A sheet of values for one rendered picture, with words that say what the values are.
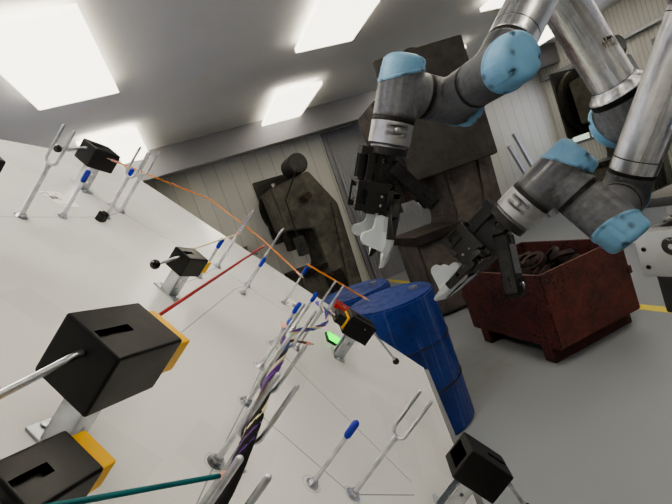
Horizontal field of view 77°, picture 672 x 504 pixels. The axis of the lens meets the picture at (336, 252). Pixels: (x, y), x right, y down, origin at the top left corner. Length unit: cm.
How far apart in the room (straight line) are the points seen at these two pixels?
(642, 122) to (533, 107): 872
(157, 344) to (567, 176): 64
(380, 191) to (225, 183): 605
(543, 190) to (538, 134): 872
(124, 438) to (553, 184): 67
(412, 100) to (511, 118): 840
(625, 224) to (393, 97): 41
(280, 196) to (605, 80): 495
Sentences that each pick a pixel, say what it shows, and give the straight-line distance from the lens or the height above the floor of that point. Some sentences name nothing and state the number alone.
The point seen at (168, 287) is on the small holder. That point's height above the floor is 132.
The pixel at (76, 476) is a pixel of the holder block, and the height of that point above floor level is 126.
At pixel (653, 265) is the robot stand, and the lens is 100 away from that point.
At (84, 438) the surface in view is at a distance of 31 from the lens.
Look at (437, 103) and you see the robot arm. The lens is 78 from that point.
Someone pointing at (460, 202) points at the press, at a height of 103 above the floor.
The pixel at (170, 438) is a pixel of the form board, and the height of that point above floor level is 120.
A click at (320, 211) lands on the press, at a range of 589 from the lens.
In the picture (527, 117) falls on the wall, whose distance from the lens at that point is 940.
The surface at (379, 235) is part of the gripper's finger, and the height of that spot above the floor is 128.
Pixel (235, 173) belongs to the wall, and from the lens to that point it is 678.
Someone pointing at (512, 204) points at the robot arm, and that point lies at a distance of 78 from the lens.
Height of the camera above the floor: 135
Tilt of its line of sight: 5 degrees down
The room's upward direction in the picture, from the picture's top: 20 degrees counter-clockwise
